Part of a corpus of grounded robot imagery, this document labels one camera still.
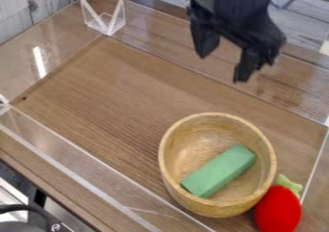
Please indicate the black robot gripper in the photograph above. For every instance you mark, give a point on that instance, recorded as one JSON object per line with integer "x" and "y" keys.
{"x": 243, "y": 22}

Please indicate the green rectangular block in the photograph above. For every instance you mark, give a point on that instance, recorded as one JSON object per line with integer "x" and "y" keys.
{"x": 218, "y": 171}

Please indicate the brown wooden bowl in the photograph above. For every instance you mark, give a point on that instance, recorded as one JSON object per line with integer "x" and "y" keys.
{"x": 193, "y": 141}

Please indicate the red plush strawberry toy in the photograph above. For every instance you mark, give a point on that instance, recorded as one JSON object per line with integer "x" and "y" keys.
{"x": 278, "y": 211}

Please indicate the clear acrylic corner bracket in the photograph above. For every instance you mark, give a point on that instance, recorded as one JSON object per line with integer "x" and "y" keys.
{"x": 104, "y": 23}

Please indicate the clear acrylic tray wall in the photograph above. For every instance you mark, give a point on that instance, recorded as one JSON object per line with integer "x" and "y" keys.
{"x": 99, "y": 193}

